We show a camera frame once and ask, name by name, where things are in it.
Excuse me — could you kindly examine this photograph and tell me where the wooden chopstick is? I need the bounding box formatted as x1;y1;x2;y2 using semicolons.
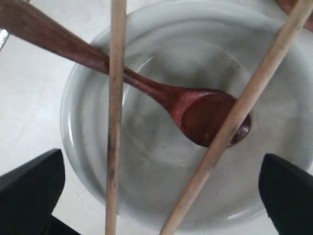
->
105;0;127;235
160;0;313;235

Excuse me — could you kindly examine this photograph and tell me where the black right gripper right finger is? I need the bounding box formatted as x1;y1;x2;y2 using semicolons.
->
258;153;313;235

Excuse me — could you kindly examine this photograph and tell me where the brown wooden spoon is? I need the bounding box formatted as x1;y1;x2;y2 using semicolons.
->
0;0;252;148

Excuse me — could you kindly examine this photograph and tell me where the white floral ceramic bowl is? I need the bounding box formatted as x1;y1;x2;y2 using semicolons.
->
61;1;313;232

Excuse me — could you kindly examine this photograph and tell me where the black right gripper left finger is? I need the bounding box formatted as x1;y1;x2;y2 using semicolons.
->
0;149;77;235

